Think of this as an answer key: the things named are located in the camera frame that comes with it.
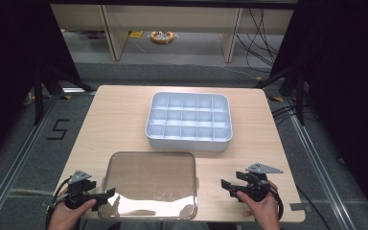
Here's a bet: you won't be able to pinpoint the black curtain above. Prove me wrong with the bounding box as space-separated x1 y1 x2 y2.
269 0 368 223
0 0 81 169

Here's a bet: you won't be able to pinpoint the white divided storage box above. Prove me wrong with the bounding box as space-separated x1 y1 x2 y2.
145 91 234 152

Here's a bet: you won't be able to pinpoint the white floor cable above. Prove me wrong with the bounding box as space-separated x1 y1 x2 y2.
217 64 264 81

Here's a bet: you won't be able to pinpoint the bundle of black cables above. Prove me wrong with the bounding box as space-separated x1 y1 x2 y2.
235 8 285 74

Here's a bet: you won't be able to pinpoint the hand-held gripper black cable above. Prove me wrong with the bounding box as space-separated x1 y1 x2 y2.
267 182 285 222
45 177 72 230

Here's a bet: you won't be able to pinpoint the person's right hand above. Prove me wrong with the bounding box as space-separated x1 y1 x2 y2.
236 179 282 224

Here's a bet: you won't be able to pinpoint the aluminium floor rail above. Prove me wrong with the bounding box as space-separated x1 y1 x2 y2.
284 97 360 230
0 86 98 223

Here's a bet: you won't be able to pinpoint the yellow tape roll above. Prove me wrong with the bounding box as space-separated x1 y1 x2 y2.
149 30 176 45

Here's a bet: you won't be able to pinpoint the thin black floor cable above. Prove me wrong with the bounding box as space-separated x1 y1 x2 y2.
295 184 334 230

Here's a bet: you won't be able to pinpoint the left hand-held gripper black cable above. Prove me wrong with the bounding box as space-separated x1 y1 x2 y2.
45 177 72 230

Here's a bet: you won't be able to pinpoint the white desk frame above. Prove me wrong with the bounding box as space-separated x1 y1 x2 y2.
50 3 295 63

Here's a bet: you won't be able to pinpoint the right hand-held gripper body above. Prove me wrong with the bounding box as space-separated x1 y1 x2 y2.
241 162 285 203

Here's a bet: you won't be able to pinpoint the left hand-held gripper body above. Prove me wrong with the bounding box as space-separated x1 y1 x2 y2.
64 170 98 211

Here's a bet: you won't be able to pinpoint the right hand-held gripper black cable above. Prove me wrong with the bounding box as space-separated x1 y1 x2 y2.
267 182 285 222

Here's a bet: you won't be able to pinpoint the person's left hand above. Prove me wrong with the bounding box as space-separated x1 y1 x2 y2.
49 188 98 227

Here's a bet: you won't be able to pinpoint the black floor cables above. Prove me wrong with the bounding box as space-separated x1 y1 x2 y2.
270 104 311 127

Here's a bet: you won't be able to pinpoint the black metal stand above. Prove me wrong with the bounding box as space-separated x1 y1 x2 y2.
33 61 94 127
254 65 309 127

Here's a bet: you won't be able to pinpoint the clear plastic box lid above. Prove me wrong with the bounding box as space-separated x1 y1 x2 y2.
97 150 198 221

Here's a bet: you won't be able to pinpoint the grey tape piece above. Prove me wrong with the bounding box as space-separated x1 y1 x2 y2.
288 202 307 212

